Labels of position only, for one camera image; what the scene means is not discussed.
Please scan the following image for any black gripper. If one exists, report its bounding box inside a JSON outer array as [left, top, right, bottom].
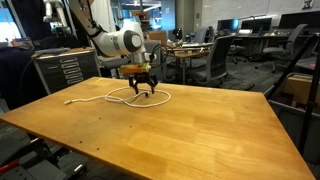
[[129, 73, 158, 94]]

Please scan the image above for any white braided cable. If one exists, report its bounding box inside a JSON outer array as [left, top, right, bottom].
[[63, 86, 172, 109]]

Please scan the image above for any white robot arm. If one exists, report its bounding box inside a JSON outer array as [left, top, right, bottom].
[[69, 0, 158, 94]]

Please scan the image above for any grey fabric office chair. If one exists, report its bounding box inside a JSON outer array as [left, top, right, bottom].
[[129, 40, 164, 81]]

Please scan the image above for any round wooden table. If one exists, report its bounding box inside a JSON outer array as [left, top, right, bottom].
[[164, 43, 213, 83]]

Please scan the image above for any dark grey office chair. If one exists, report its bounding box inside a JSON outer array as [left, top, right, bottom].
[[187, 35, 234, 85]]

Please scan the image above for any grey drawer cabinet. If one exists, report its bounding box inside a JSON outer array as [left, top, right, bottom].
[[34, 47, 101, 94]]

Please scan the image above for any computer monitor left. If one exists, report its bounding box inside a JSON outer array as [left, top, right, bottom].
[[217, 18, 239, 31]]

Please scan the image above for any computer monitor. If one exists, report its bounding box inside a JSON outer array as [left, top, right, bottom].
[[217, 18, 239, 31], [279, 11, 320, 29], [241, 18, 272, 33]]

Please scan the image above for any computer monitor middle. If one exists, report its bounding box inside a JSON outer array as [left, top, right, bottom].
[[241, 18, 272, 33]]

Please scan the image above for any grey chair at right desk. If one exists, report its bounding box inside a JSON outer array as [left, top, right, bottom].
[[262, 24, 306, 73]]

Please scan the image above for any grey plastic bin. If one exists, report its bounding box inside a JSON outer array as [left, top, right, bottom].
[[268, 73, 320, 164]]

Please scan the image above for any cardboard box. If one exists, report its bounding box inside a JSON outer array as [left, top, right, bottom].
[[283, 75, 312, 104]]

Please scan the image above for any black tripod stand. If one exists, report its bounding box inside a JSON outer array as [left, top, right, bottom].
[[265, 33, 320, 155]]

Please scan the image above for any computer monitor right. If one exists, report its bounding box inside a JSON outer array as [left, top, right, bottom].
[[279, 11, 320, 29]]

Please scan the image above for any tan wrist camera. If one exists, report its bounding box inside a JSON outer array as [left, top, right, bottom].
[[120, 63, 151, 74]]

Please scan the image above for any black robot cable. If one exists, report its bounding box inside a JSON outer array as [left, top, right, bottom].
[[145, 43, 169, 71]]

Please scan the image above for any red handled tool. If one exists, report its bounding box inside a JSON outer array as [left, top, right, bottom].
[[0, 159, 19, 173]]

